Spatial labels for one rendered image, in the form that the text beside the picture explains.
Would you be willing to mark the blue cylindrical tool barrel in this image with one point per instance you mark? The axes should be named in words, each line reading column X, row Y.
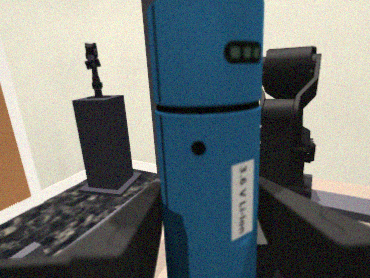
column 206, row 62

